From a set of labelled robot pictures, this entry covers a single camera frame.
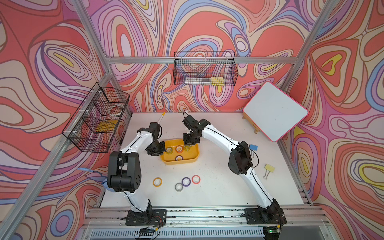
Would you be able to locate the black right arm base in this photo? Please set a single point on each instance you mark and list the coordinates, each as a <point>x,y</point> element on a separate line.
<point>258,216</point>

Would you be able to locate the yellow-green tape roll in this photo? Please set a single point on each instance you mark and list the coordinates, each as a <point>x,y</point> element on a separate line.
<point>169,151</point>
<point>187,147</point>

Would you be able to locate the black wire basket back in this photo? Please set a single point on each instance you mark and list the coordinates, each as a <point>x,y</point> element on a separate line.
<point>197,67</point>

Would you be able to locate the orange tape roll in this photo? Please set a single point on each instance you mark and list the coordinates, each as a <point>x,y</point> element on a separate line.
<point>157,182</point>

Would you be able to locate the yellow sticky note pad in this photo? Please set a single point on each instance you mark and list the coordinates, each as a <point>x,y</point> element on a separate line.
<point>269,168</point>

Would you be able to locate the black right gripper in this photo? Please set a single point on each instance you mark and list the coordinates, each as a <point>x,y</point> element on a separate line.
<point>186,142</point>

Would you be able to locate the yellow item in back basket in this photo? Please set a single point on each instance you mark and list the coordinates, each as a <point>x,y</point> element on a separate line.
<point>218,81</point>

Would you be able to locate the black wire basket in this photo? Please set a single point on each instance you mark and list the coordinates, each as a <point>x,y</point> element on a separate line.
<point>100,104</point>
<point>197,67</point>

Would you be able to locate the white board pink edge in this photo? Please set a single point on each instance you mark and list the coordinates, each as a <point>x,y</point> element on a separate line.
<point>274,112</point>

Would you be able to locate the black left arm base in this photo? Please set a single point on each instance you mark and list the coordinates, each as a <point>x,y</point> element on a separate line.
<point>151,217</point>

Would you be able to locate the red tape roll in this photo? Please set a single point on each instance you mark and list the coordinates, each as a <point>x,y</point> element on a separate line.
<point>179,149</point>
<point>196,179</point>

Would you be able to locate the blue cloth bundle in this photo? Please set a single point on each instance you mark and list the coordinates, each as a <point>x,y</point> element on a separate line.
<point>97,177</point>

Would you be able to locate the yellow block in basket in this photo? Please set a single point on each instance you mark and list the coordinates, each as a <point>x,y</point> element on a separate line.
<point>106,126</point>

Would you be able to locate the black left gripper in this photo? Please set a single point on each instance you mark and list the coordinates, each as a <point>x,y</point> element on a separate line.
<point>160,151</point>

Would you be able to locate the blue binder clip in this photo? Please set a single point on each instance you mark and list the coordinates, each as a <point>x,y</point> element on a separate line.
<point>253,149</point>

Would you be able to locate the yellow plastic storage box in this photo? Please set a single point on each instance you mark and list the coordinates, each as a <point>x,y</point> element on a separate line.
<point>189,156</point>

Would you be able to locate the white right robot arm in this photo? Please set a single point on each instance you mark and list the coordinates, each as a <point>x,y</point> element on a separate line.
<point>240,163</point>

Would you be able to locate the purple tape roll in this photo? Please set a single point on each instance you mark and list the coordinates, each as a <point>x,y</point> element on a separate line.
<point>179,158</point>
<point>186,182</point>

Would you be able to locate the grey clear tape roll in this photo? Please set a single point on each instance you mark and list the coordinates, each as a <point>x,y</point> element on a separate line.
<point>179,187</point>

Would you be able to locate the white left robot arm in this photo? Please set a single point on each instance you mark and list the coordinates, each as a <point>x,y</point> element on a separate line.
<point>124,170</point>

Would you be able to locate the black wire basket left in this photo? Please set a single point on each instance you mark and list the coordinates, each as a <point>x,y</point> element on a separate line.
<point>100,104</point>

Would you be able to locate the yellow capped white marker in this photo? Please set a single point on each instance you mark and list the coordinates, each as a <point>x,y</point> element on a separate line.
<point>161,117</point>

